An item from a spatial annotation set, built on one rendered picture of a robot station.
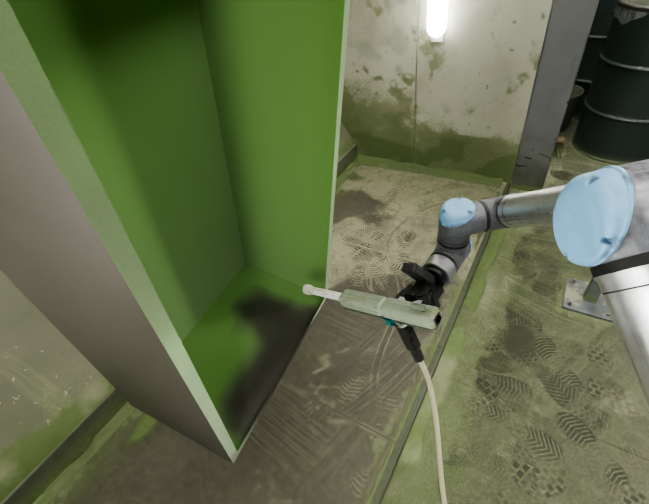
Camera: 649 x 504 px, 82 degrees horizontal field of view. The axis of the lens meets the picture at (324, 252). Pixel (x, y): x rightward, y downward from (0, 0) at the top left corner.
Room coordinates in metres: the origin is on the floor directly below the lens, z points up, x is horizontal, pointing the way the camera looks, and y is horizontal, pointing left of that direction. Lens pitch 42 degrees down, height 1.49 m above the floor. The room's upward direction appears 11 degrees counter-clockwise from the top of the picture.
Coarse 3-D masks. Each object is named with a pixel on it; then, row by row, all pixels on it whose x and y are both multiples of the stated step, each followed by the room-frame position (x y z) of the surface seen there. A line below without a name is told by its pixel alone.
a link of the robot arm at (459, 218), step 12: (444, 204) 0.80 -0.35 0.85; (456, 204) 0.79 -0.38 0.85; (468, 204) 0.78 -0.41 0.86; (480, 204) 0.78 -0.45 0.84; (444, 216) 0.77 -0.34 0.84; (456, 216) 0.75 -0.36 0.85; (468, 216) 0.74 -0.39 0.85; (480, 216) 0.75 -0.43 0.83; (444, 228) 0.76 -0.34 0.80; (456, 228) 0.74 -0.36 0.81; (468, 228) 0.74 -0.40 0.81; (480, 228) 0.74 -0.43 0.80; (444, 240) 0.76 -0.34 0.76; (456, 240) 0.74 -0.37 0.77; (468, 240) 0.75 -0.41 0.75
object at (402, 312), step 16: (304, 288) 0.82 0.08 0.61; (320, 288) 0.79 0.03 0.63; (352, 304) 0.65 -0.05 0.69; (368, 304) 0.62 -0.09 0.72; (384, 304) 0.59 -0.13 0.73; (400, 304) 0.57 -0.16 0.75; (416, 304) 0.54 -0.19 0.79; (400, 320) 0.54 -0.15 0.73; (416, 320) 0.51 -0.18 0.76; (432, 320) 0.49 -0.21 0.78; (400, 336) 0.56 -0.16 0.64; (416, 336) 0.55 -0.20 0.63; (416, 352) 0.53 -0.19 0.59
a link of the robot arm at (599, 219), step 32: (576, 192) 0.35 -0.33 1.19; (608, 192) 0.32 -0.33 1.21; (640, 192) 0.31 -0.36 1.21; (576, 224) 0.33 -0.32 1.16; (608, 224) 0.29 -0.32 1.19; (640, 224) 0.28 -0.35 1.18; (576, 256) 0.31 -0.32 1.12; (608, 256) 0.28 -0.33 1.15; (640, 256) 0.26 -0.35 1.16; (608, 288) 0.26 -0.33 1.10; (640, 288) 0.24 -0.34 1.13; (640, 320) 0.21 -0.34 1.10; (640, 352) 0.19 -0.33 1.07; (640, 384) 0.17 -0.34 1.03
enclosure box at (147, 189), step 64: (0, 0) 0.29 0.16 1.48; (64, 0) 0.72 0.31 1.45; (128, 0) 0.82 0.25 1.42; (192, 0) 0.96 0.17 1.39; (256, 0) 0.89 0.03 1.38; (320, 0) 0.82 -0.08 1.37; (0, 64) 0.27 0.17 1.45; (64, 64) 0.69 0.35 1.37; (128, 64) 0.80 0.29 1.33; (192, 64) 0.94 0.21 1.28; (256, 64) 0.92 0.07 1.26; (320, 64) 0.83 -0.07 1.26; (0, 128) 0.30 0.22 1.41; (64, 128) 0.29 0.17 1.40; (128, 128) 0.77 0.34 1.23; (192, 128) 0.92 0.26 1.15; (256, 128) 0.94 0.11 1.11; (320, 128) 0.84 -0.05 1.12; (0, 192) 0.36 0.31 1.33; (64, 192) 0.29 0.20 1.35; (128, 192) 0.73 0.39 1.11; (192, 192) 0.89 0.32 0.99; (256, 192) 0.98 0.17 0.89; (320, 192) 0.86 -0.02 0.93; (0, 256) 0.46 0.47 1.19; (64, 256) 0.35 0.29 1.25; (128, 256) 0.31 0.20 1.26; (192, 256) 0.85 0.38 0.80; (256, 256) 1.04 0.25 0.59; (320, 256) 0.89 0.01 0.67; (64, 320) 0.47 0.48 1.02; (128, 320) 0.33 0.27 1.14; (192, 320) 0.81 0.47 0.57; (256, 320) 0.82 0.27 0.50; (128, 384) 0.48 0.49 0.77; (192, 384) 0.34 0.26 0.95; (256, 384) 0.60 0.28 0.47
